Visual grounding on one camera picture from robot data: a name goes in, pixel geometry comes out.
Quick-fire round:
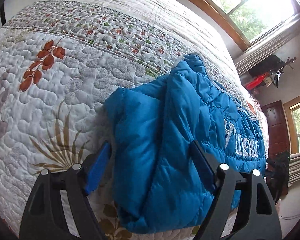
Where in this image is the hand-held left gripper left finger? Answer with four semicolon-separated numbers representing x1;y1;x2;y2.
19;141;112;240

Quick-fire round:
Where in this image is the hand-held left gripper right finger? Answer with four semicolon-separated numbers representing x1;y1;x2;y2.
190;140;283;240

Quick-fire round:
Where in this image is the blue puffer jacket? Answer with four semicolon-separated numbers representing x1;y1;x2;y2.
104;53;267;235

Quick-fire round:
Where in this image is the floral quilt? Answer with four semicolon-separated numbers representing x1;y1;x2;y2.
0;0;269;240

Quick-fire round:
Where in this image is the red bag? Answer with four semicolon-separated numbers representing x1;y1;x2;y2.
244;72;270;91

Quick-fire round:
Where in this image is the dark hanging jacket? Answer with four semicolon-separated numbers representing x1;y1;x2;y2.
248;54;288;78

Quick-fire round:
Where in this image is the wooden coat rack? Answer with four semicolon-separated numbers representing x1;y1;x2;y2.
272;56;297;89

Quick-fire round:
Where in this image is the white quilted bedspread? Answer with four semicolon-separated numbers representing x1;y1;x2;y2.
4;0;237;65

